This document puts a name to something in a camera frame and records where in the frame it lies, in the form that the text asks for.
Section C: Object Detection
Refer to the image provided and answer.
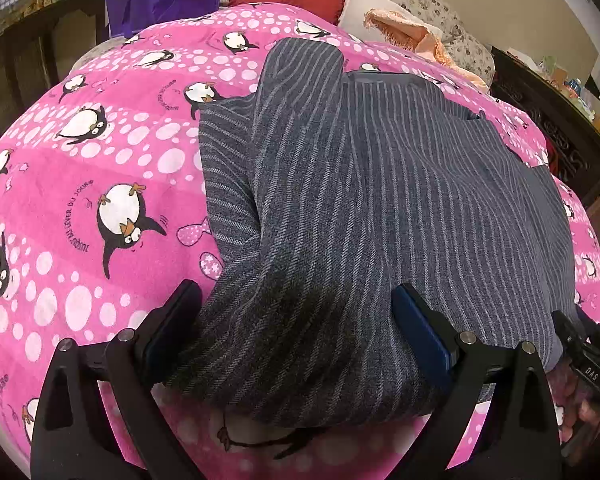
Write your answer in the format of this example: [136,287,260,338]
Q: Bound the dark wooden side table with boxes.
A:
[0,0,108,137]

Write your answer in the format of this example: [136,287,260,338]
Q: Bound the grey pinstriped suit jacket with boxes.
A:
[169,38,576,428]

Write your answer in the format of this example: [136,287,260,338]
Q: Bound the dark carved wooden cabinet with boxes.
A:
[491,48,600,207]

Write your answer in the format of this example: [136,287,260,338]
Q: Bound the person's right hand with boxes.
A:
[547,358,600,443]

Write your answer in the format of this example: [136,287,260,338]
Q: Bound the pink penguin print quilt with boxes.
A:
[0,1,600,480]

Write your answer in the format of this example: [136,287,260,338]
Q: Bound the white pillow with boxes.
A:
[338,0,443,41]

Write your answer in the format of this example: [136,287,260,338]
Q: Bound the peach fringed cloth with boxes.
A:
[364,9,489,92]

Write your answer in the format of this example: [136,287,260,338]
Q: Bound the clutter items on cabinet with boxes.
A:
[506,48,600,133]

